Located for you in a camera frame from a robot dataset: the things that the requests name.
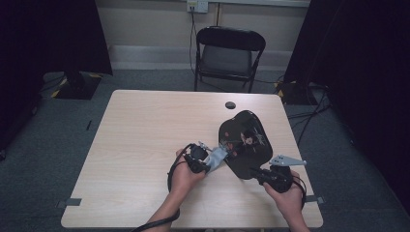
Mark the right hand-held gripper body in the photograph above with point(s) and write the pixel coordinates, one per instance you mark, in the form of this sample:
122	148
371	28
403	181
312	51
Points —
280	179

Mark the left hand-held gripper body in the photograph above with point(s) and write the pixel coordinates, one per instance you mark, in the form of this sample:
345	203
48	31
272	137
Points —
196	153

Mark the grey cloth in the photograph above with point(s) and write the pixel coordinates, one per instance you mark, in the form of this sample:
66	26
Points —
216	158

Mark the person's left hand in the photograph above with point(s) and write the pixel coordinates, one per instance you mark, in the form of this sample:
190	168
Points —
183	179

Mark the person's right hand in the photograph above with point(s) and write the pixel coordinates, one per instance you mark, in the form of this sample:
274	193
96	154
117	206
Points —
290	201

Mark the grey tape strip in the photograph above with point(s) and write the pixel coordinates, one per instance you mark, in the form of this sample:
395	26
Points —
314	199
72	202

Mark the black stand base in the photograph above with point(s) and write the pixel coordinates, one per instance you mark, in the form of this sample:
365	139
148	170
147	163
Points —
295	95
77	88

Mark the small black floor object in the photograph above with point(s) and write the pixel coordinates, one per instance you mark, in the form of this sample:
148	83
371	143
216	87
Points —
88	125

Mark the black folding chair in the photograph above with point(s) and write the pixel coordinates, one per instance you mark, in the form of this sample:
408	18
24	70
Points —
230	38

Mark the black curtain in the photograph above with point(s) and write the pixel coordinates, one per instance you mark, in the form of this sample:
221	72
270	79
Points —
370	64
48	32

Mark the white wall socket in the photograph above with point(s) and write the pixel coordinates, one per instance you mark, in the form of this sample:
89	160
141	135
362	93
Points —
197	5

